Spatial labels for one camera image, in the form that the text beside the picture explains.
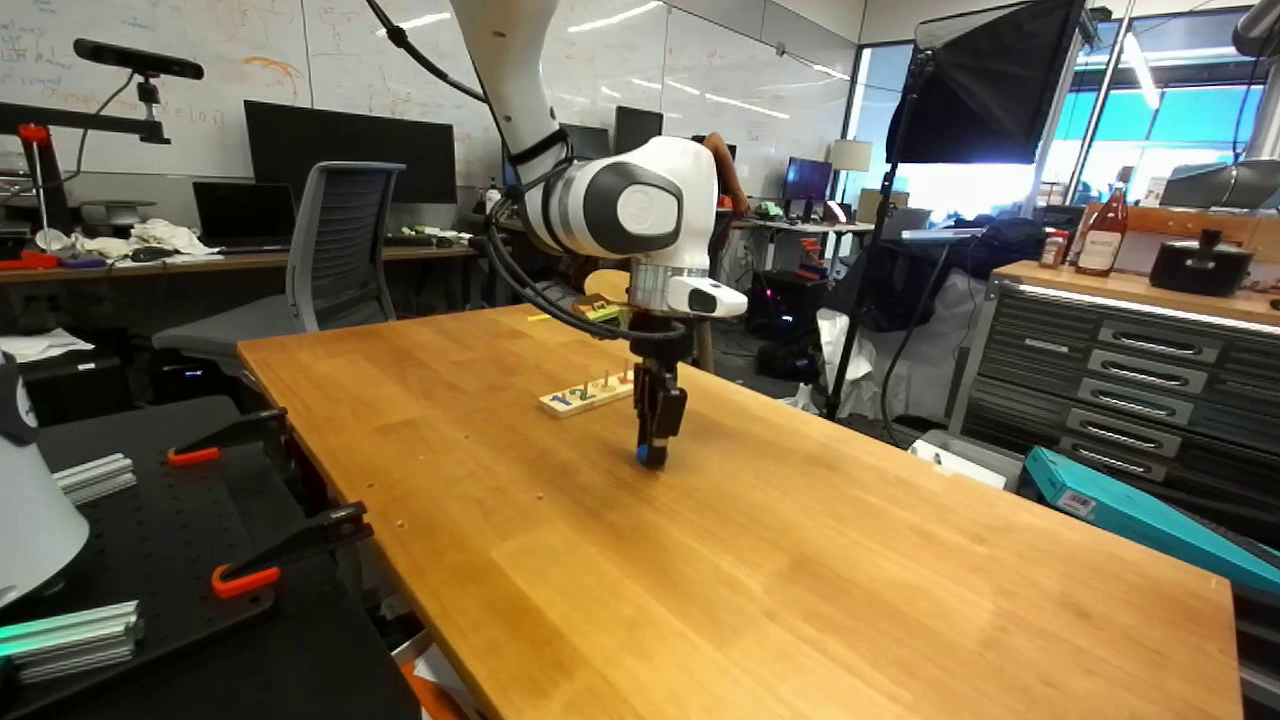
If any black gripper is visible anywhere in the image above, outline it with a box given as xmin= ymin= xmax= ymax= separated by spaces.
xmin=623 ymin=311 xmax=695 ymax=460

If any black computer tower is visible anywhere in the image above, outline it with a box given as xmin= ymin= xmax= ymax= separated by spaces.
xmin=744 ymin=264 xmax=821 ymax=384

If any black light stand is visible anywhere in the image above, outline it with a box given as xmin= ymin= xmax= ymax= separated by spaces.
xmin=822 ymin=156 xmax=910 ymax=425

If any white plastic cover sheet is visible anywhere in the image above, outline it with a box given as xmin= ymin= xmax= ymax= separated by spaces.
xmin=813 ymin=271 xmax=995 ymax=429

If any small black monitor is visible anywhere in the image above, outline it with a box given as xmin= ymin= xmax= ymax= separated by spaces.
xmin=613 ymin=103 xmax=667 ymax=156

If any white box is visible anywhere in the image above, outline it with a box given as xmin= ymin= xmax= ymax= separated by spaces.
xmin=906 ymin=429 xmax=1029 ymax=491

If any white lamp shade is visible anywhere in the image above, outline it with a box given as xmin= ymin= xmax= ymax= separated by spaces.
xmin=821 ymin=136 xmax=874 ymax=178

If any grey mesh office chair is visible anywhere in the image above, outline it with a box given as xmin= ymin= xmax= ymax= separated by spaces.
xmin=147 ymin=156 xmax=411 ymax=393

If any wide black computer monitor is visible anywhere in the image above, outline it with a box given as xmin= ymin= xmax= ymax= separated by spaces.
xmin=238 ymin=95 xmax=461 ymax=214

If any black photo softbox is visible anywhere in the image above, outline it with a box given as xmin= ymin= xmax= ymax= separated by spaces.
xmin=884 ymin=0 xmax=1092 ymax=167

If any black laptop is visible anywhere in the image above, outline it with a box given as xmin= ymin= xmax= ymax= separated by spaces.
xmin=191 ymin=178 xmax=300 ymax=253

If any orange liquid bottle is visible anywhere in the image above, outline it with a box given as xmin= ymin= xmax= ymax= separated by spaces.
xmin=1067 ymin=186 xmax=1132 ymax=281

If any workbench with grey drawers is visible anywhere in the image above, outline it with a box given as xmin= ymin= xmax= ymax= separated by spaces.
xmin=949 ymin=256 xmax=1280 ymax=531

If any white cloth pile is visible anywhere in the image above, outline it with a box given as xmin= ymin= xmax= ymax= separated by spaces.
xmin=30 ymin=217 xmax=222 ymax=269

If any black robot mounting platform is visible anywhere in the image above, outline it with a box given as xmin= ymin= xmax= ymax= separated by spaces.
xmin=0 ymin=393 xmax=424 ymax=720

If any long wooden desk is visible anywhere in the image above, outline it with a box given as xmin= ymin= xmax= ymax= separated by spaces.
xmin=0 ymin=238 xmax=482 ymax=337

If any black pot with lid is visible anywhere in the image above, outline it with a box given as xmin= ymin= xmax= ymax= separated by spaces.
xmin=1147 ymin=228 xmax=1255 ymax=301

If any aluminium extrusion bar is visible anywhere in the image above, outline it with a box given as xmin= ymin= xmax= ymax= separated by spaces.
xmin=49 ymin=450 xmax=139 ymax=510
xmin=0 ymin=597 xmax=142 ymax=688

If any white paper stack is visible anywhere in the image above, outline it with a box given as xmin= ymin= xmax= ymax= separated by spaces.
xmin=0 ymin=323 xmax=97 ymax=369

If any black boom bar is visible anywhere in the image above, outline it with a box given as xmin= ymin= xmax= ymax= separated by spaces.
xmin=0 ymin=102 xmax=175 ymax=149

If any yellow cable tag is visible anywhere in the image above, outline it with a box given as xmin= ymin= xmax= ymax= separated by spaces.
xmin=573 ymin=294 xmax=633 ymax=332

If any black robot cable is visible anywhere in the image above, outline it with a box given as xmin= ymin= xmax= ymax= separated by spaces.
xmin=363 ymin=0 xmax=633 ymax=345

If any black clamp with orange handle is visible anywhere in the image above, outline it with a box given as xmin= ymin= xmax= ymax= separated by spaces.
xmin=163 ymin=406 xmax=291 ymax=474
xmin=206 ymin=502 xmax=375 ymax=605

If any black stereo camera bar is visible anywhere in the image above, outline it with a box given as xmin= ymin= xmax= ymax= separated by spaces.
xmin=67 ymin=37 xmax=206 ymax=84

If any red camera mount clamp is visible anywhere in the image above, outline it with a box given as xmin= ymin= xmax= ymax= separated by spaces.
xmin=12 ymin=119 xmax=72 ymax=238

